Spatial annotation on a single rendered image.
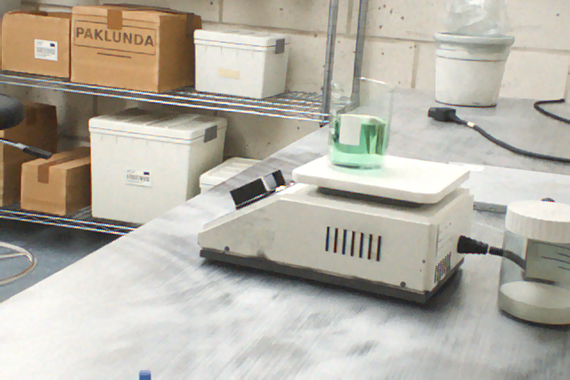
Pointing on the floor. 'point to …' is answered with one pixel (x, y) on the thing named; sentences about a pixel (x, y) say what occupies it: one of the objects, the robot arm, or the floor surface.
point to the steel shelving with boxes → (177, 35)
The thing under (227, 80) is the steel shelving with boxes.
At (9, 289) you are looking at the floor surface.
